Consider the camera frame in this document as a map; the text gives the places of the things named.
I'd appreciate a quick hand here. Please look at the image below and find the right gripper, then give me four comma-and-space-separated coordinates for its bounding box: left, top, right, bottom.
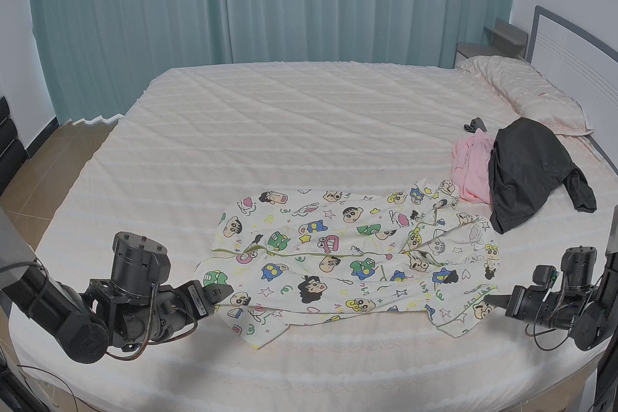
504, 286, 557, 330

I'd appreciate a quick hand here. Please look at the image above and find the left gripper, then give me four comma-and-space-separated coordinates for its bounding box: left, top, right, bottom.
154, 281, 221, 333

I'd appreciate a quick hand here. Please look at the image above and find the white printed pyjama top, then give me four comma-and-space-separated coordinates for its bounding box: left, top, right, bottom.
195, 178, 505, 349

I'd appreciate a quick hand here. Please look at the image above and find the bed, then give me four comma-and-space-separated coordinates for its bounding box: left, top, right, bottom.
9, 5, 618, 412

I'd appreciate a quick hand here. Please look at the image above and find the black garment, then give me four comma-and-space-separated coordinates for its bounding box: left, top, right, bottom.
488, 118, 598, 234

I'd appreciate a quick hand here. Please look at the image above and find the pink garment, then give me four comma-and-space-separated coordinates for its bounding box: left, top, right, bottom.
451, 130, 495, 203

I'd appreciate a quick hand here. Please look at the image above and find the pale pink pillow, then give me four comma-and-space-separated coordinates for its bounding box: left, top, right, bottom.
456, 55, 595, 138

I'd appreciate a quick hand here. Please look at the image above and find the black chest of drawers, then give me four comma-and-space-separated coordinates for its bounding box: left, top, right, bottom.
0, 95, 26, 196

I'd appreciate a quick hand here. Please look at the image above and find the grey bedside table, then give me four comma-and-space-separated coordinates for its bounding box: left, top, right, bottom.
455, 18, 529, 61

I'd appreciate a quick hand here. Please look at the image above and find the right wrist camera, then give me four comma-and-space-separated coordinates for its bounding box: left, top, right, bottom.
532, 265, 561, 300

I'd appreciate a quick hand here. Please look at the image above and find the black cable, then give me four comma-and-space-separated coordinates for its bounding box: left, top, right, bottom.
14, 364, 74, 412
525, 325, 577, 354

